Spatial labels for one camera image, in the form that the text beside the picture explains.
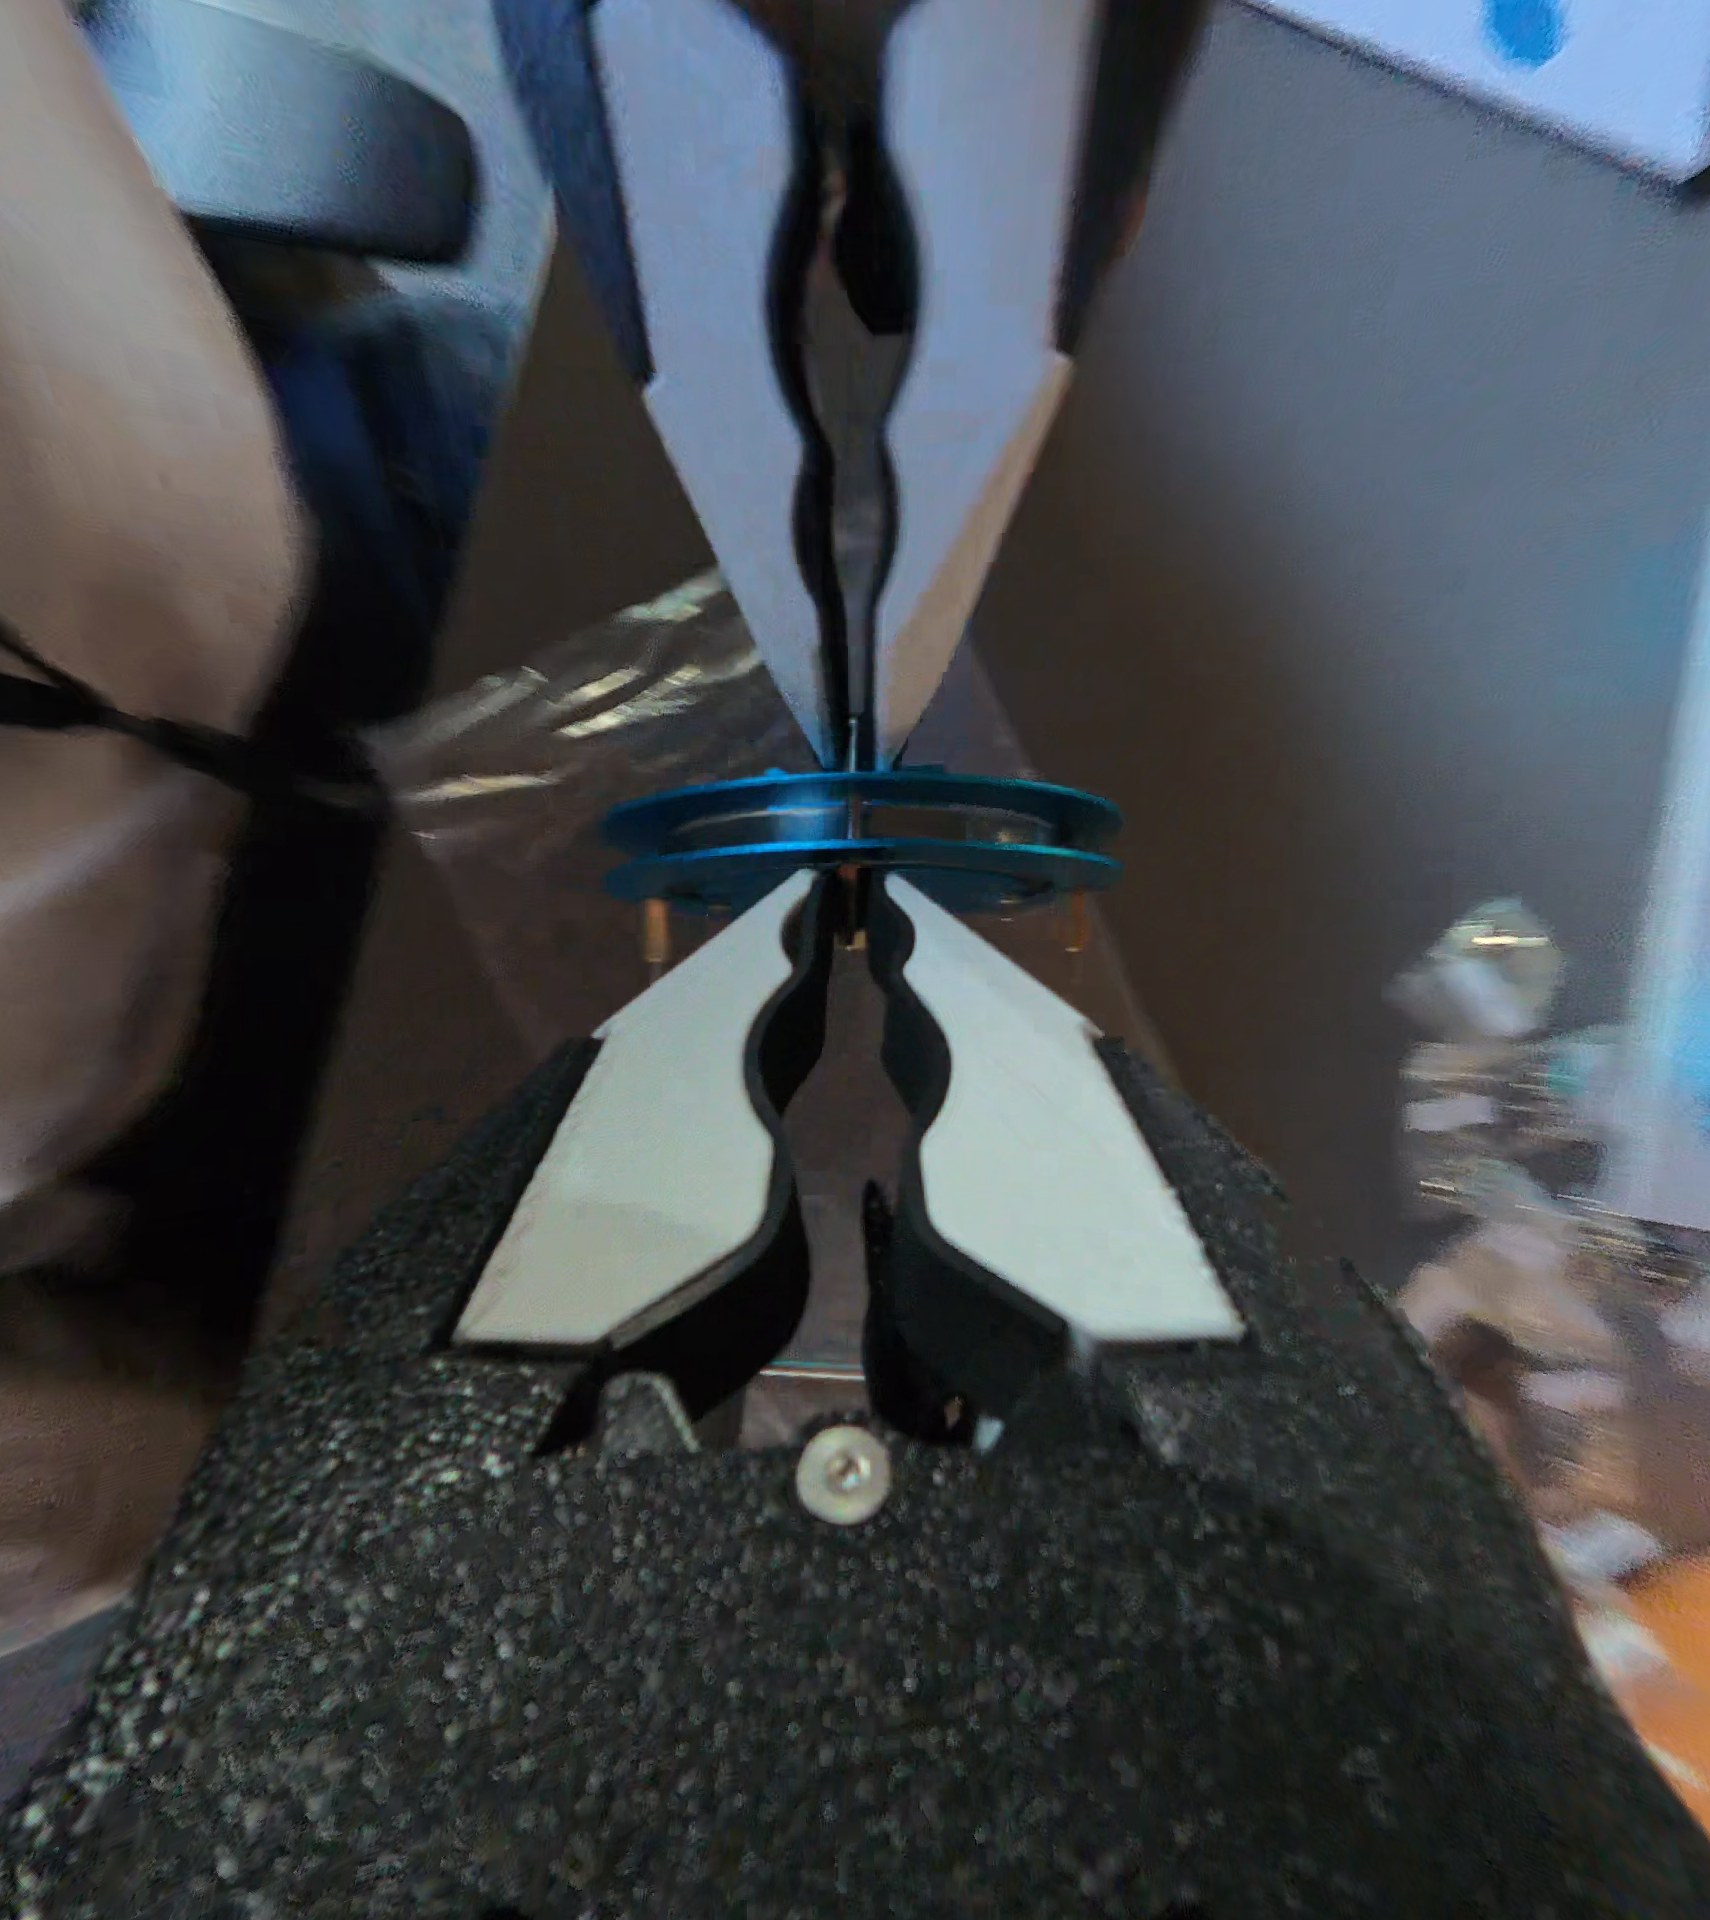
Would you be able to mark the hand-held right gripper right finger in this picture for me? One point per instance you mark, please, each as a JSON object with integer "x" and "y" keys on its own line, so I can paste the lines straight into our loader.
{"x": 1052, "y": 1184}

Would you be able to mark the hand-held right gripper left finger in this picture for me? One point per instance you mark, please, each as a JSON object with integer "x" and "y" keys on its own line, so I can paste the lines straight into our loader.
{"x": 646, "y": 1170}

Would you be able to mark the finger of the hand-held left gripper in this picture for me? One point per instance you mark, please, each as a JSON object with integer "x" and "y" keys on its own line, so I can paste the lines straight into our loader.
{"x": 706, "y": 300}
{"x": 991, "y": 300}

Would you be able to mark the blue round metal turntable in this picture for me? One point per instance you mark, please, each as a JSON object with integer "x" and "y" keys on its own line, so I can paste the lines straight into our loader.
{"x": 974, "y": 803}

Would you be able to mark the grey office chair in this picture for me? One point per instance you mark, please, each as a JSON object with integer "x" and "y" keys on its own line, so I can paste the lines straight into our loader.
{"x": 316, "y": 150}

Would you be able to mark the dark blue cloth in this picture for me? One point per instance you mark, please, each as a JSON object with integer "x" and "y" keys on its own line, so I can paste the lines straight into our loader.
{"x": 390, "y": 494}

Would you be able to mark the large clear plastic bag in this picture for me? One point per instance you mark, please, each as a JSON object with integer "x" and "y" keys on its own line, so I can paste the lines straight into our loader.
{"x": 572, "y": 690}

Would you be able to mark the pile of small screw bags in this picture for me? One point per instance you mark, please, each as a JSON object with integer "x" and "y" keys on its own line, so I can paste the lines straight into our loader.
{"x": 1517, "y": 1139}

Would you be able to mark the white instruction sheet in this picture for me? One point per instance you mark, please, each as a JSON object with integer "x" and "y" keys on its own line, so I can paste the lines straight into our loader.
{"x": 1620, "y": 75}

